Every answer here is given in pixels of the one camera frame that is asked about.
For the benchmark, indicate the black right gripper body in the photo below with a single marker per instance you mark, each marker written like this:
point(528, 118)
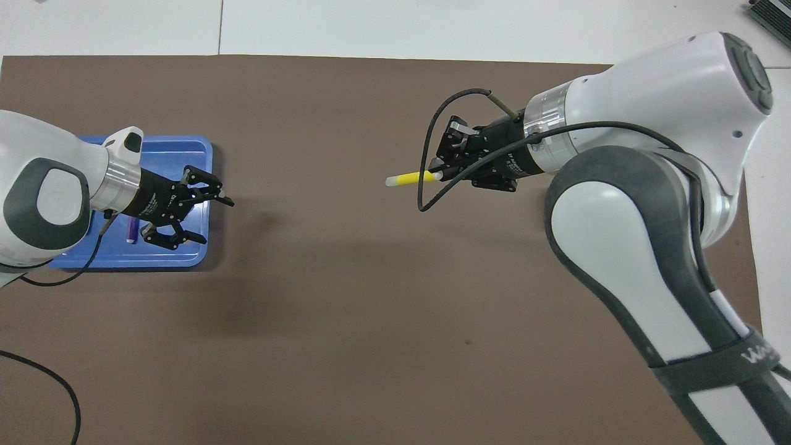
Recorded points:
point(510, 154)

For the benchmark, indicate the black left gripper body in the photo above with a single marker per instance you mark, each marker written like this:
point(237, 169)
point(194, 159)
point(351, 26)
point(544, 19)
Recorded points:
point(154, 198)

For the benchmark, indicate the purple pen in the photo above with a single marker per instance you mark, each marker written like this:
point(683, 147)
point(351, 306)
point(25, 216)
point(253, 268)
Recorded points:
point(131, 230)

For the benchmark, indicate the yellow pen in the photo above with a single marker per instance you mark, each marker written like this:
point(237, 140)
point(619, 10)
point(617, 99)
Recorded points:
point(411, 178)

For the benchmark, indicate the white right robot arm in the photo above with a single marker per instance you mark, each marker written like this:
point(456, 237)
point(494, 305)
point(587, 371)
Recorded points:
point(649, 204)

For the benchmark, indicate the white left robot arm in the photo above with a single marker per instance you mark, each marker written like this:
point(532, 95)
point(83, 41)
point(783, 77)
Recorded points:
point(49, 191)

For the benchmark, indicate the blue plastic tray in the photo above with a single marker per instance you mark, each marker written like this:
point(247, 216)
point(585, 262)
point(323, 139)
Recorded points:
point(179, 253)

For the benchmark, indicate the brown table mat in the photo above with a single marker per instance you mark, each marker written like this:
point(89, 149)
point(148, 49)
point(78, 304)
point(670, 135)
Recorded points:
point(309, 309)

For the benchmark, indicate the grey ribbed device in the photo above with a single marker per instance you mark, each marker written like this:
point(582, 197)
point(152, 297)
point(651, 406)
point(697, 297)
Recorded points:
point(772, 15)

